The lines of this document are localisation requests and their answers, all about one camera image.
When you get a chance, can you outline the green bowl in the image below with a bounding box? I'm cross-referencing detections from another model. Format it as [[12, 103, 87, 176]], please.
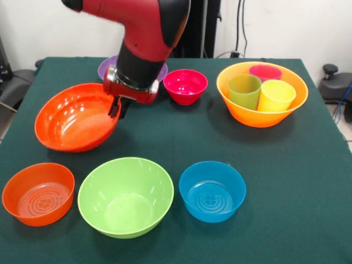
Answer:
[[77, 157, 175, 239]]

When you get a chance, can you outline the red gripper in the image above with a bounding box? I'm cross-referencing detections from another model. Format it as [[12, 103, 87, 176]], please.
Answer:
[[103, 67, 160, 119]]

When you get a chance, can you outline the wide red bowl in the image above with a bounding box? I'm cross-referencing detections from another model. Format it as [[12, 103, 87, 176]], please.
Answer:
[[34, 82, 122, 153]]

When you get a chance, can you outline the large orange bowl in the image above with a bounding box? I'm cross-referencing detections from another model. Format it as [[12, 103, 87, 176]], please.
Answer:
[[216, 61, 309, 129]]

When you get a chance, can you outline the yellow cup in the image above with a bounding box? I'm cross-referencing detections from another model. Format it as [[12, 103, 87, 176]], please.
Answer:
[[257, 79, 297, 113]]

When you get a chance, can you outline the dark green table cloth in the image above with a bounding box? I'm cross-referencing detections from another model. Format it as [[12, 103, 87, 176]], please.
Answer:
[[0, 56, 352, 264]]

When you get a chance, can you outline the blue bowl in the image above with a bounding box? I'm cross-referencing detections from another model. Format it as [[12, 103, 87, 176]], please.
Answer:
[[179, 161, 247, 224]]

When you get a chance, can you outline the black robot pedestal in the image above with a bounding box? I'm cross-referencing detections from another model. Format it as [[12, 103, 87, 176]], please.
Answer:
[[174, 0, 223, 58]]

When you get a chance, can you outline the green cup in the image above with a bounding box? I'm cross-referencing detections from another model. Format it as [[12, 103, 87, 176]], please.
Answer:
[[227, 74, 262, 110]]

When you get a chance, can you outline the pink bowl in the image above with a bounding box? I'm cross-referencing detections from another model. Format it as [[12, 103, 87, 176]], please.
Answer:
[[163, 69, 208, 106]]

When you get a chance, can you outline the black hanging cable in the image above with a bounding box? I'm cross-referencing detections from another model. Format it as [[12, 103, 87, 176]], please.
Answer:
[[235, 0, 249, 58]]

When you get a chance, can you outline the small orange bowl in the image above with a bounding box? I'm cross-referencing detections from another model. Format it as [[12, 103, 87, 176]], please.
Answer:
[[2, 162, 75, 227]]

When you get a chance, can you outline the purple bowl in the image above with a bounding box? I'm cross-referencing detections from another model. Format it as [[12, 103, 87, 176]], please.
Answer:
[[97, 54, 168, 83]]

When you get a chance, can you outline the purple cup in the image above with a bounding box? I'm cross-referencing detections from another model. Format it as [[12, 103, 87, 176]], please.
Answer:
[[249, 64, 283, 83]]

